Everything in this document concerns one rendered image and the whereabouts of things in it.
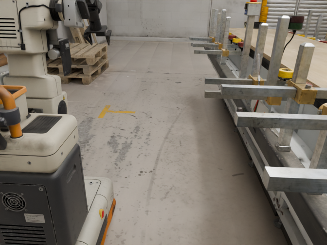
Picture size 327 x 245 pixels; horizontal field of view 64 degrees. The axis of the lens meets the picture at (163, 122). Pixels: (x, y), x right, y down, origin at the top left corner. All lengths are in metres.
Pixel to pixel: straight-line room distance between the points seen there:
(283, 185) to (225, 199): 1.44
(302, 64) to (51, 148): 0.86
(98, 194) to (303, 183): 1.16
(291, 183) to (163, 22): 8.51
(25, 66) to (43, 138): 0.44
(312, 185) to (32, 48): 1.05
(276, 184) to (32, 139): 0.72
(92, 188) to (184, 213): 0.61
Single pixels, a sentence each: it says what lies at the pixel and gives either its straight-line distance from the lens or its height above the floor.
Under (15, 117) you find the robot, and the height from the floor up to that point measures 0.89.
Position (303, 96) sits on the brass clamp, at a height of 0.95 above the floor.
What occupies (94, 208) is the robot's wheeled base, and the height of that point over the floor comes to 0.28.
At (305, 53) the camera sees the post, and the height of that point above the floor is 1.07.
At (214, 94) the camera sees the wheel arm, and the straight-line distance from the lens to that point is 1.19.
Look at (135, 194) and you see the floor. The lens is 1.90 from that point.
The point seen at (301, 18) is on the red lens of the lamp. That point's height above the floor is 1.17.
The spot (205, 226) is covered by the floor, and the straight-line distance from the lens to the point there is 1.71.
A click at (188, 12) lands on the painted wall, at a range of 8.86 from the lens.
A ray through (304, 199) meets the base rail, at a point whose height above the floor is 0.70.
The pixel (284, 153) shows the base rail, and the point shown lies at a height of 0.70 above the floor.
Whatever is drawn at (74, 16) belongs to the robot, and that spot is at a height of 1.15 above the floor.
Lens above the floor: 1.22
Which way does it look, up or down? 25 degrees down
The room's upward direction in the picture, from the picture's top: 1 degrees clockwise
